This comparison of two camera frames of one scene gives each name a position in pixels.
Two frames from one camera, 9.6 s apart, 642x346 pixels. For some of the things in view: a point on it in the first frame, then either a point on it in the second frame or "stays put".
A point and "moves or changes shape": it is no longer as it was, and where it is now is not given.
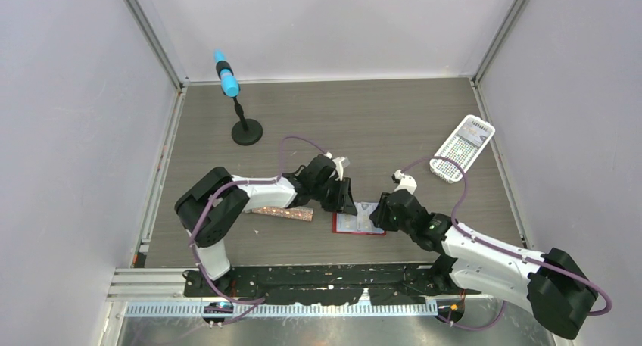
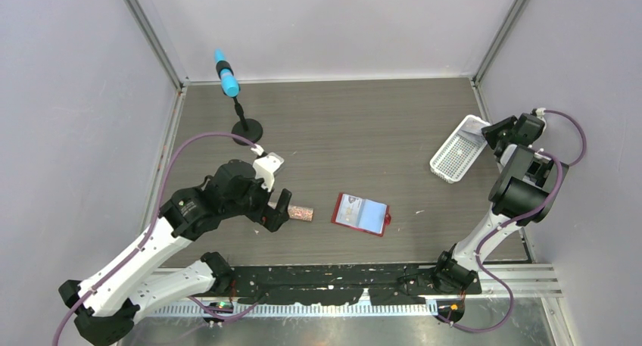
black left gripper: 343,202 → 272,219
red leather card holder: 361,223 moves or changes shape
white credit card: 364,210 → 475,125
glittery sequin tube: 298,213 stays put
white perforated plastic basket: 465,145 stays put
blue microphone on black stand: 248,132 stays put
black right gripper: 379,216 → 490,132
